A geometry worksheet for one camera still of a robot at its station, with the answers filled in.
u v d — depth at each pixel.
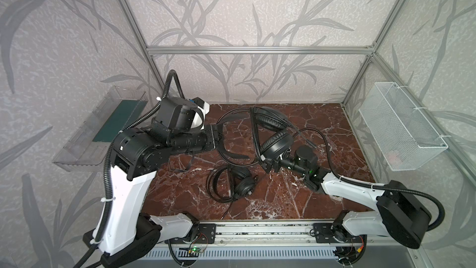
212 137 0.45
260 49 0.96
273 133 0.48
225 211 0.80
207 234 0.74
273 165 0.69
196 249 0.71
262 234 0.75
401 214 0.42
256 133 0.56
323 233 0.74
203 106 0.50
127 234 0.36
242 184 0.78
